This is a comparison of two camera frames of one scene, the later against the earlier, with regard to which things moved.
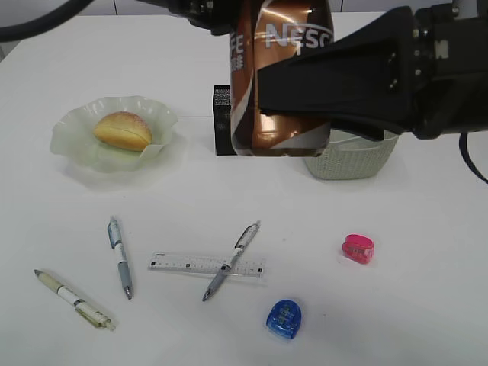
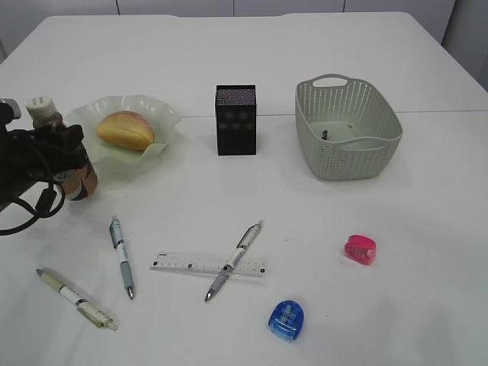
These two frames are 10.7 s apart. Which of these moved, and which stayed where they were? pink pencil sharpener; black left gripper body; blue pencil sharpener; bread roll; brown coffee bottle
Moved: black left gripper body; brown coffee bottle
Stayed: pink pencil sharpener; blue pencil sharpener; bread roll
